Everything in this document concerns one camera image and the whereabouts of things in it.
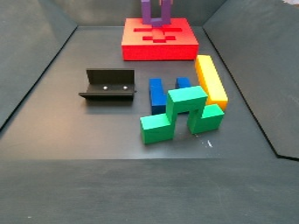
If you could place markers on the black angle fixture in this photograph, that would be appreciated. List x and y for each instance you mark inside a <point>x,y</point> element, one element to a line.
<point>110,84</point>

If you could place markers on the purple U-shaped block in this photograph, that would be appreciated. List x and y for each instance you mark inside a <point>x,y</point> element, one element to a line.
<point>166,10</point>

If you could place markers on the yellow long block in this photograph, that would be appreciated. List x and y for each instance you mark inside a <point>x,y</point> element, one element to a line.
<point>210,81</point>

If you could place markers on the red slotted board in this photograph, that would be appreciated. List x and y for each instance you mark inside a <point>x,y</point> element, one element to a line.
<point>170,42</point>

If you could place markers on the blue U-shaped block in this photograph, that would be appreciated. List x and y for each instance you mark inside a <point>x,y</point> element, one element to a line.
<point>158,96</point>

